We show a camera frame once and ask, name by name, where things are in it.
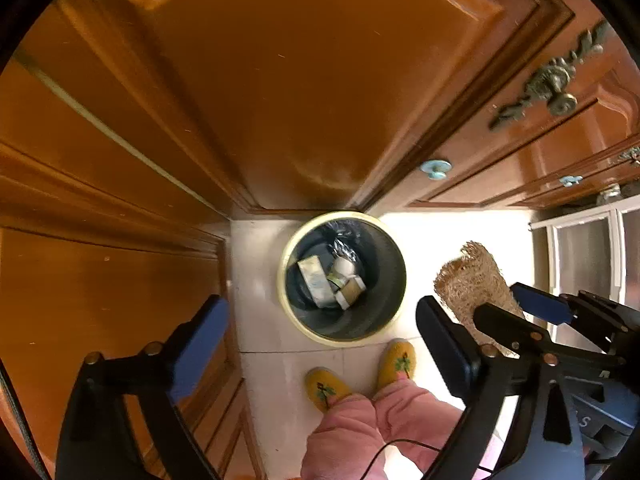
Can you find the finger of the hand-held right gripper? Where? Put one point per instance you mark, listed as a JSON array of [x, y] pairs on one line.
[[515, 327], [545, 305]]

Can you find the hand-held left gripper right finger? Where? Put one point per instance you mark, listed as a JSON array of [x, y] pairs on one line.
[[445, 345]]

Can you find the brown wrapper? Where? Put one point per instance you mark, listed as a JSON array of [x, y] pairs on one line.
[[352, 292]]

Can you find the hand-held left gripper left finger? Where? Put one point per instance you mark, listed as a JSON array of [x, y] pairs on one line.
[[200, 345]]

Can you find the aluminium foil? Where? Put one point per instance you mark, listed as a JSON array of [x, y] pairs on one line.
[[342, 249]]

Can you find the metal framed glass cabinet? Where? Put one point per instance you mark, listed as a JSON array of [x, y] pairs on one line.
[[585, 250]]

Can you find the blue round knob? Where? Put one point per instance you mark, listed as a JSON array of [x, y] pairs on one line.
[[435, 168], [570, 180]]

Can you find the loofah sponge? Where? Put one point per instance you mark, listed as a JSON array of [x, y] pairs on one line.
[[470, 280]]

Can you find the yellow slipper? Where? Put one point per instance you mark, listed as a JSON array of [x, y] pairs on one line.
[[395, 365], [327, 390]]

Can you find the pink pants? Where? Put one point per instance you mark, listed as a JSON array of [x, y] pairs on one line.
[[360, 435]]

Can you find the white tissue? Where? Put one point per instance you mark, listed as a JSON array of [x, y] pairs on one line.
[[345, 267]]

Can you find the round trash bin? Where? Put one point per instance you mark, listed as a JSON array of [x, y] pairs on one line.
[[375, 285]]

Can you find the wide wooden cabinet door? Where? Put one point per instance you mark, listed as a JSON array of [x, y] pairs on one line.
[[300, 85]]

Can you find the green packet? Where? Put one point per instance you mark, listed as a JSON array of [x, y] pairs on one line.
[[337, 281]]

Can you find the cream carton box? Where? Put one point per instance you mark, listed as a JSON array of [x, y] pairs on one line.
[[314, 280]]

